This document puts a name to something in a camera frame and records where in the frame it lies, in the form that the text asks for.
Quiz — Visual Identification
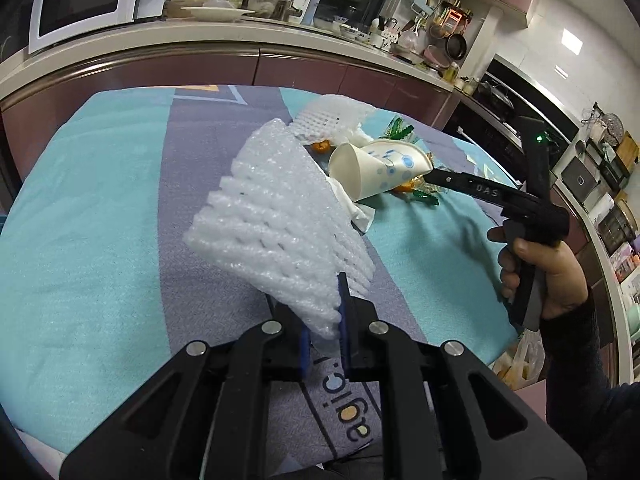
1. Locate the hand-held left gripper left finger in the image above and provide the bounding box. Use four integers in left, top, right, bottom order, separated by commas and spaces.
59, 305, 313, 480

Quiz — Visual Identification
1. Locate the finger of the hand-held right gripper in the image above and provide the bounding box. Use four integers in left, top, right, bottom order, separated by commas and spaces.
424, 168, 481, 198

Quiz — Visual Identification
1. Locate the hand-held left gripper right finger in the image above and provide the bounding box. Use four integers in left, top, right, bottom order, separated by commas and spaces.
337, 272, 588, 480

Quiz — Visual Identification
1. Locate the blue dotted paper cup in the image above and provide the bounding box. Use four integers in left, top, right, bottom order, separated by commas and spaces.
327, 141, 433, 203

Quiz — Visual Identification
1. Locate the white tissue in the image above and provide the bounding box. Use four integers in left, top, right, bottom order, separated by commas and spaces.
325, 120, 378, 235

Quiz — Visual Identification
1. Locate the large white foam fruit net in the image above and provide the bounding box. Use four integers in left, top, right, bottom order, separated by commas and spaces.
182, 117, 376, 341

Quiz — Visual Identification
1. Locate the person's right forearm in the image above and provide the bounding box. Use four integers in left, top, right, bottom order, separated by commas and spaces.
539, 287, 640, 480

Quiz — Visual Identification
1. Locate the person's right hand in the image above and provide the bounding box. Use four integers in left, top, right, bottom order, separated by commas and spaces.
487, 225, 588, 321

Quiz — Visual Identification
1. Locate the green candy wrapper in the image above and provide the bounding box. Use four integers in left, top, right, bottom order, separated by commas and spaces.
382, 115, 416, 142
407, 180, 442, 207

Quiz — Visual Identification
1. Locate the cluttered storage rack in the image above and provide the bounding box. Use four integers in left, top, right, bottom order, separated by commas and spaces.
560, 105, 640, 311

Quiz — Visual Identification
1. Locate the black stove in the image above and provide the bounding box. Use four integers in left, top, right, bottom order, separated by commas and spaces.
445, 57, 581, 181

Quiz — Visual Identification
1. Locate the small white foam fruit net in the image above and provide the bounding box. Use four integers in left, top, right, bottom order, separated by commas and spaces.
290, 94, 381, 142

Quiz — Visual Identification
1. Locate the white plastic bag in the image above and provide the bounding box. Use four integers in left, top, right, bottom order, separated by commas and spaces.
492, 332, 546, 388

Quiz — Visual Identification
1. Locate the white utensil holder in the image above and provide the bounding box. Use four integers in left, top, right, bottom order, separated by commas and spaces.
370, 17, 401, 48

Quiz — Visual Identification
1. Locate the teal and grey printed blanket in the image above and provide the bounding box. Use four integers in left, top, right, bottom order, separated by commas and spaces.
0, 84, 521, 461

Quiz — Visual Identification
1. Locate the kitchen counter cabinet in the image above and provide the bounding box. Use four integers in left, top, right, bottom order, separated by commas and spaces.
0, 15, 456, 171

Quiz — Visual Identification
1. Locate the white plate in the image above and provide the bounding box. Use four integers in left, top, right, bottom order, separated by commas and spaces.
180, 6, 256, 22

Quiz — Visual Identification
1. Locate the white microwave oven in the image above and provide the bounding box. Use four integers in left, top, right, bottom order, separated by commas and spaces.
27, 0, 173, 55

